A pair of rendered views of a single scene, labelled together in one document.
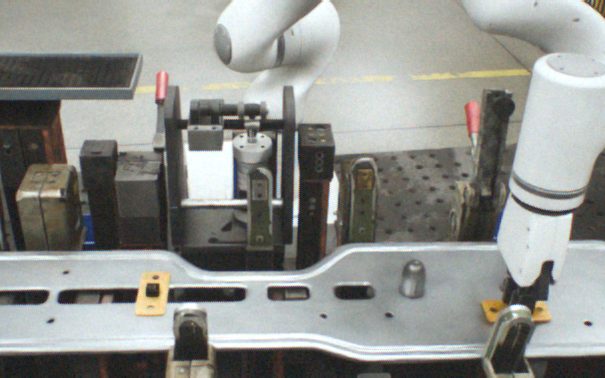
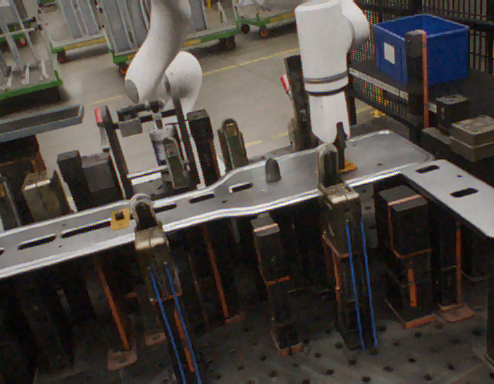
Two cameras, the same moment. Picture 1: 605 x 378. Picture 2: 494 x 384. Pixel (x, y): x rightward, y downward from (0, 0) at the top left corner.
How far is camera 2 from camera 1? 0.32 m
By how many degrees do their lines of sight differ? 8
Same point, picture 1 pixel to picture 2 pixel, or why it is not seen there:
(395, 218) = not seen: hidden behind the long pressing
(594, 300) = (381, 154)
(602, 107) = (336, 18)
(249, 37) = (145, 80)
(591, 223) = not seen: hidden behind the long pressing
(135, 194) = (97, 174)
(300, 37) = (177, 76)
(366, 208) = (238, 148)
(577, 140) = (329, 42)
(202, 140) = (128, 128)
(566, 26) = not seen: outside the picture
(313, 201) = (207, 156)
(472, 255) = (306, 155)
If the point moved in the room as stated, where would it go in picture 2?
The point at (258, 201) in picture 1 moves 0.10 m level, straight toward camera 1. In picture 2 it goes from (172, 157) to (176, 173)
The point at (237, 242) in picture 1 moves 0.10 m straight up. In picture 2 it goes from (167, 191) to (157, 154)
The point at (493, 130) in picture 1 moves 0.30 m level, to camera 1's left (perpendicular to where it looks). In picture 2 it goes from (297, 80) to (172, 108)
